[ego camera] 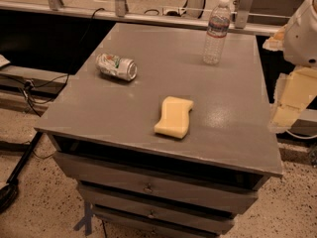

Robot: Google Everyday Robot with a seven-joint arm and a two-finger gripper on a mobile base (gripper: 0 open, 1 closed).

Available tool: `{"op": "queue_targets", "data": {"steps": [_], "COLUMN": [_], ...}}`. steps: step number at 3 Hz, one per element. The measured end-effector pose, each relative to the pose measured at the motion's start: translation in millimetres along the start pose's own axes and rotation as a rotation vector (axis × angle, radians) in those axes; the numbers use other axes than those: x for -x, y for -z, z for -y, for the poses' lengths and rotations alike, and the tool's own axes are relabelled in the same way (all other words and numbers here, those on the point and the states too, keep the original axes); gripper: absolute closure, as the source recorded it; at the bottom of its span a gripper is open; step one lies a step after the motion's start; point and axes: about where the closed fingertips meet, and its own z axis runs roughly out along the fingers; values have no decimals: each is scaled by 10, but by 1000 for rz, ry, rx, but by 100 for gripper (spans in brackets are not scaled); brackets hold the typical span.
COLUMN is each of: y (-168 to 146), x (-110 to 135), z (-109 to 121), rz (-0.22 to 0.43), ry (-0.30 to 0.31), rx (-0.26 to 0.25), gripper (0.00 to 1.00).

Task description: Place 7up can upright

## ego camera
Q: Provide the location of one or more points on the blue tape cross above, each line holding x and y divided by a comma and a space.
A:
86, 221

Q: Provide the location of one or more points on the silver green 7up can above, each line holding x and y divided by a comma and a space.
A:
118, 67

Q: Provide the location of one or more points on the grey drawer cabinet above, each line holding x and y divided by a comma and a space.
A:
182, 149

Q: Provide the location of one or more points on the white power strip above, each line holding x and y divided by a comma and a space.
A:
173, 11

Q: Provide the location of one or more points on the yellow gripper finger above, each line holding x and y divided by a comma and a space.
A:
292, 95
275, 43

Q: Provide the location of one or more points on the black stand leg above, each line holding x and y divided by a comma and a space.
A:
9, 192

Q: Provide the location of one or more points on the clear plastic water bottle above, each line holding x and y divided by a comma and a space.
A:
218, 26

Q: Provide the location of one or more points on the yellow sponge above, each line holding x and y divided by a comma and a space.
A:
174, 118

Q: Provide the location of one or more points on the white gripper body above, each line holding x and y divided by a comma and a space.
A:
302, 37

